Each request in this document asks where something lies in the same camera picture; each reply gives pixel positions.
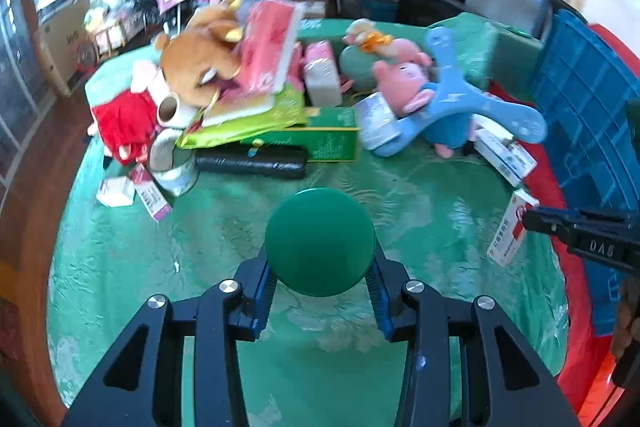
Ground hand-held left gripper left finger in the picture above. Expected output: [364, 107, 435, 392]
[60, 244, 278, 427]

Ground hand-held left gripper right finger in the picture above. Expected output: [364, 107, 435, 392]
[367, 244, 583, 427]

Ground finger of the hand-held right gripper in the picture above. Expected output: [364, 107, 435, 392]
[522, 206, 583, 236]

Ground white red medicine box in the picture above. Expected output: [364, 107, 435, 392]
[487, 188, 541, 268]

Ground dark green round lid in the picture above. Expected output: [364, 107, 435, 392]
[264, 188, 377, 298]

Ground blue plastic storage bin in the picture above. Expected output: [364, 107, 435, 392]
[527, 9, 640, 338]

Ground green pink wipes packet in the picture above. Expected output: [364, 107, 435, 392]
[177, 87, 308, 150]

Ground green patterned desktop cloth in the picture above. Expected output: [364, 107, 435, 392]
[45, 14, 571, 427]

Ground person's right hand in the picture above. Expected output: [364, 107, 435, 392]
[611, 279, 640, 365]

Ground black bag roll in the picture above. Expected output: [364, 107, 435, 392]
[195, 146, 307, 180]

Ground purple pink box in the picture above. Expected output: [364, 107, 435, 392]
[129, 163, 173, 224]

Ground blue three-blade toy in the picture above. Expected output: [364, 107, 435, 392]
[372, 27, 548, 158]

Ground green cardboard box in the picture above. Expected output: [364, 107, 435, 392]
[240, 126, 361, 164]

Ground small white pink box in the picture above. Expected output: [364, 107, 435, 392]
[96, 177, 137, 208]

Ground silver foil packet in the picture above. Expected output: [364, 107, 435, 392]
[352, 93, 403, 152]

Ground pink pig plush blue pants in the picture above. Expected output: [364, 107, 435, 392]
[372, 38, 473, 158]

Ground pink plush doll red dress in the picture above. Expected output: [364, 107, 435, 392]
[87, 59, 168, 165]

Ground plastic-wrapped pink white pack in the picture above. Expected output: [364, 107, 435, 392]
[304, 41, 344, 108]

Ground brown bear plush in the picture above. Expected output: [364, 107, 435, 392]
[154, 0, 246, 108]

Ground pink tissue packet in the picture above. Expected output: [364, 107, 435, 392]
[235, 0, 306, 95]

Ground small yellow pink plush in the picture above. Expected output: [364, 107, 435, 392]
[342, 18, 394, 54]

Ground brown cardboard box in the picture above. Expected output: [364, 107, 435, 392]
[37, 0, 101, 96]

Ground glass door cabinet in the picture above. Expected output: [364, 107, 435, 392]
[0, 0, 57, 208]

